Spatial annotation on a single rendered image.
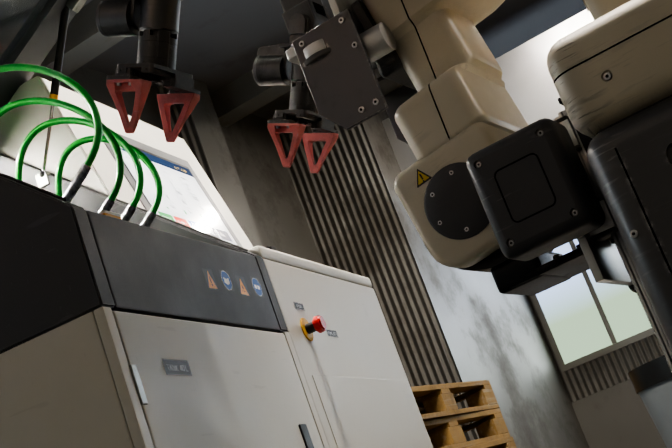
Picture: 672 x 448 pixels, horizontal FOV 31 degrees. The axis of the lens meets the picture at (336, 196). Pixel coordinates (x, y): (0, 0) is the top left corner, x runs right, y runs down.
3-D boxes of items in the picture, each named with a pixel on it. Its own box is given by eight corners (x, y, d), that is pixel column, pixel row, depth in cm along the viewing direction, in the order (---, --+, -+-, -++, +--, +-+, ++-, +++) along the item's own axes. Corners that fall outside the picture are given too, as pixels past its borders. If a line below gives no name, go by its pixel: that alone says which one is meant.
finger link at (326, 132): (284, 170, 214) (287, 117, 215) (304, 174, 220) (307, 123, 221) (317, 170, 211) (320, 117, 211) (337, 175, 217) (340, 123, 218)
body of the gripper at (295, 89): (273, 120, 210) (276, 78, 211) (302, 128, 219) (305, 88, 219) (305, 120, 207) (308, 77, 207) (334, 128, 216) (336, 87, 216)
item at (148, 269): (116, 307, 177) (86, 208, 181) (92, 319, 178) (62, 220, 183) (281, 330, 234) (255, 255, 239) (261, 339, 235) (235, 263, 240)
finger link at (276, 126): (263, 165, 208) (266, 111, 209) (284, 170, 214) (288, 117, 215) (297, 166, 205) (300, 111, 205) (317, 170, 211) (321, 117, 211)
